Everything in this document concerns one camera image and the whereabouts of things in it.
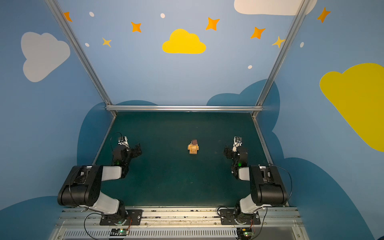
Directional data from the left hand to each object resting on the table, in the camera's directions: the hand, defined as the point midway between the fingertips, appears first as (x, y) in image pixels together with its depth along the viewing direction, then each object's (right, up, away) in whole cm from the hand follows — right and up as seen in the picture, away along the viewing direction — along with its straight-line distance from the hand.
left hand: (134, 145), depth 94 cm
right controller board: (+63, -40, -23) cm, 78 cm away
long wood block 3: (+39, -4, +2) cm, 39 cm away
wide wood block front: (+38, -2, -1) cm, 38 cm away
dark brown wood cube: (+39, +3, -3) cm, 39 cm away
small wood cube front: (+38, 0, -1) cm, 38 cm away
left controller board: (+3, -39, -24) cm, 46 cm away
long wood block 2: (+37, -5, +3) cm, 38 cm away
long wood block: (+36, -1, +1) cm, 36 cm away
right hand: (+65, +1, 0) cm, 65 cm away
